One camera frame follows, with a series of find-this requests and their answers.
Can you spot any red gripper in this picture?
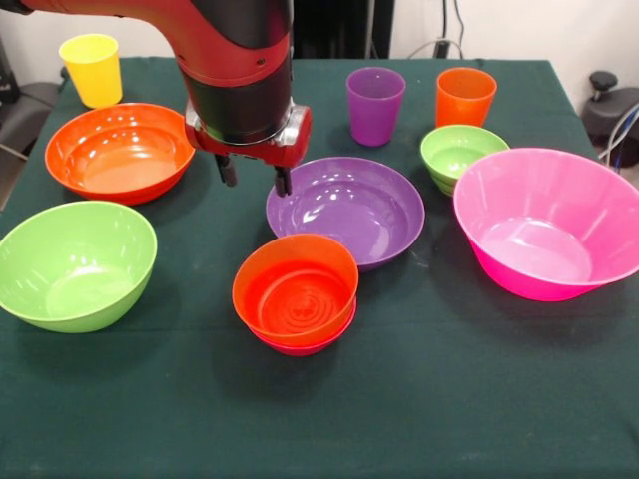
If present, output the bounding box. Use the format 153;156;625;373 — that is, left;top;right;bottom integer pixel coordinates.
184;97;314;199

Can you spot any small orange plastic bowl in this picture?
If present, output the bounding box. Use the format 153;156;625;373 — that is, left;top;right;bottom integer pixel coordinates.
231;234;360;347

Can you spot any purple plastic bowl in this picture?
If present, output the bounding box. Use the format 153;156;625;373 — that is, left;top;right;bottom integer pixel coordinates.
265;156;426;273

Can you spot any purple plastic cup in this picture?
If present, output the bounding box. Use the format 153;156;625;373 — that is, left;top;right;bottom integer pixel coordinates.
346;67;407;148

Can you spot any small red plastic bowl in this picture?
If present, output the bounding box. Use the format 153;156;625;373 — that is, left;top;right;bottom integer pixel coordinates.
254;302;357;357

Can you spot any yellow plastic cup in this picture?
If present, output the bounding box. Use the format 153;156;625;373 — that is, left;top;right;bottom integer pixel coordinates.
58;33;124;110

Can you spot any large orange plastic bowl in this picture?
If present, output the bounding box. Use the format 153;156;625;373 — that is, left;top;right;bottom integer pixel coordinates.
44;102;197;207

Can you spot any large green plastic bowl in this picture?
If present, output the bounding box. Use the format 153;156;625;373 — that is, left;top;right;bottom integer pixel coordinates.
0;200;159;334

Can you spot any small green plastic bowl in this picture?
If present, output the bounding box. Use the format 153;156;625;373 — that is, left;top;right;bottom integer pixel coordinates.
419;124;511;198

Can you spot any orange plastic cup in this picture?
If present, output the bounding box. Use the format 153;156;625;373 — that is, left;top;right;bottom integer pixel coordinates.
435;67;499;130

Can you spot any dark green tablecloth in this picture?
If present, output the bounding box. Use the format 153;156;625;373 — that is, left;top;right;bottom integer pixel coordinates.
0;56;639;479

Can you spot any grey office chair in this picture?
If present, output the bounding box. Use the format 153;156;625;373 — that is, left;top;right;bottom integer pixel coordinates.
0;33;76;161

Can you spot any large pink plastic bowl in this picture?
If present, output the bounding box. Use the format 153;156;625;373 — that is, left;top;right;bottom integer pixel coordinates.
452;147;639;303

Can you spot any black hanging cable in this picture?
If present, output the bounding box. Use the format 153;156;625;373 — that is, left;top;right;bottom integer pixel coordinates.
450;0;469;42

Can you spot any white and blue cable bundle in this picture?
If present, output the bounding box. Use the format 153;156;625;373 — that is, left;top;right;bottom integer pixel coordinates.
598;107;639;171

